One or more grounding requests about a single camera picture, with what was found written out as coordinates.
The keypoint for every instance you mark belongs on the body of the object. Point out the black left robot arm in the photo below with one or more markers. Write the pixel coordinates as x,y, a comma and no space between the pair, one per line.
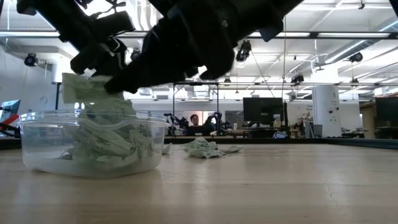
56,15

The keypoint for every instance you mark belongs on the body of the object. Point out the blue white bag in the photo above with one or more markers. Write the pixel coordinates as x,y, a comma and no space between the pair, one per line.
280,135

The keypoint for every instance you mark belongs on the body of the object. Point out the black overhead light beam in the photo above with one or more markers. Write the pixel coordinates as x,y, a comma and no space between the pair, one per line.
351,35

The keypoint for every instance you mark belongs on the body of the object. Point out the black computer monitor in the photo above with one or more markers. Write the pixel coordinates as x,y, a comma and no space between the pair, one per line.
387,112
262,109

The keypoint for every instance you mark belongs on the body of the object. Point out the monitor with blue screen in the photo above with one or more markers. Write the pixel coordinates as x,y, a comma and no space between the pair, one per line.
11,107

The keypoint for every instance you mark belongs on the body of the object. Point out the grey waste bin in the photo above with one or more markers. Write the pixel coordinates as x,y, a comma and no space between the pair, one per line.
317,131

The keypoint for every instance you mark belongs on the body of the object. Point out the white round column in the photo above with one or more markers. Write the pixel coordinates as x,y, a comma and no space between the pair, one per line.
326,112

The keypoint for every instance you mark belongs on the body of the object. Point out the light wooden cabinet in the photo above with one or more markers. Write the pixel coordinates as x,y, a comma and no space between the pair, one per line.
369,121

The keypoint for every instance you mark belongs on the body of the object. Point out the clear plastic container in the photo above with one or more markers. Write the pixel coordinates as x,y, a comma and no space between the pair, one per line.
37,165

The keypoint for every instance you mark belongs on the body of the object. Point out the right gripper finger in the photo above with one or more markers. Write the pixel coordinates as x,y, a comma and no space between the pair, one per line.
168,79
149,67

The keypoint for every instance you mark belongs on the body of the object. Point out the bills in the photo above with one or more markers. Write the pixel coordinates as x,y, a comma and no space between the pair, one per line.
205,154
200,143
102,140

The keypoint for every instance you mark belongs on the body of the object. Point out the black background rig frame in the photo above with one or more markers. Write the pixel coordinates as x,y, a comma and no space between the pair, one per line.
196,83

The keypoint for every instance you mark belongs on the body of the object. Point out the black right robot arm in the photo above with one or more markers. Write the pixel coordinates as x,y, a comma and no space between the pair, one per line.
264,12

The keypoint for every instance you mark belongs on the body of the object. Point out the person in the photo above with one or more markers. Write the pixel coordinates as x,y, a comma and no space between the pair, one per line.
194,119

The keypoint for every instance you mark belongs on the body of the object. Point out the black background robot arm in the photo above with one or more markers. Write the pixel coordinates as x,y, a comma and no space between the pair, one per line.
219,121
177,123

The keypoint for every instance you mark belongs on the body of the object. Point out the black ceiling spotlight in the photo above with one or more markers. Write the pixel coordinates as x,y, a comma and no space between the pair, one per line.
244,53
356,57
135,55
30,60
297,79

